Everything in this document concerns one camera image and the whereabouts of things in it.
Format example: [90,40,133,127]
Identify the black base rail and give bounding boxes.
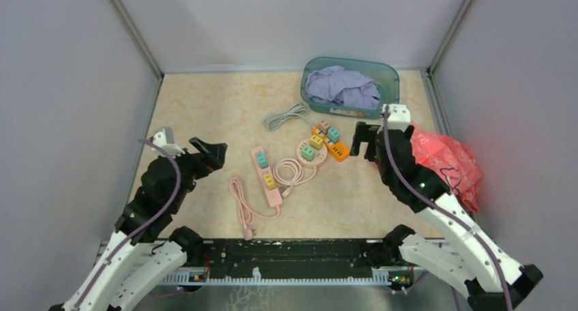
[160,239,416,291]

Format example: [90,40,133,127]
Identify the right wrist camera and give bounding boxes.
[381,104,411,132]

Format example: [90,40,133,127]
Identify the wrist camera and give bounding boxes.
[149,127,185,158]
[381,104,411,132]

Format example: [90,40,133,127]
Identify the teal plastic basin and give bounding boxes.
[301,57,400,119]

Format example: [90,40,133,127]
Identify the purple cloth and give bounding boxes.
[305,65,380,110]

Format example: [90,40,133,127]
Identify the teal charger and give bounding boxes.
[326,127,341,143]
[255,151,269,168]

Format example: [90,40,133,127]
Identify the yellow charger front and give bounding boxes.
[309,134,324,150]

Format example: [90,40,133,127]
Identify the yellow charger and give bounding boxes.
[263,173,277,190]
[309,134,324,150]

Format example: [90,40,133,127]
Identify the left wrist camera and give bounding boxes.
[149,127,185,158]

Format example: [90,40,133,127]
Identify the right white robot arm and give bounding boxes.
[350,121,543,310]

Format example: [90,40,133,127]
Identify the pink round power strip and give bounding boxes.
[271,137,330,198]

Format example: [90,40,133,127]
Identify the pink plastic bag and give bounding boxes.
[410,121,483,213]

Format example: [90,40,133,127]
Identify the pink brown charger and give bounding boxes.
[317,119,331,135]

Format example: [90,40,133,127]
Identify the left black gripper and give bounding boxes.
[159,136,226,210]

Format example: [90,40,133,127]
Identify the pink long power strip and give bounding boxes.
[228,146,284,241]

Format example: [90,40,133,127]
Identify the orange power strip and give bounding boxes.
[262,102,351,163]

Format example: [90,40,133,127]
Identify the green charger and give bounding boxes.
[301,145,316,162]

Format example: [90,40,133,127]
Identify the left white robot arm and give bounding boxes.
[50,134,228,310]

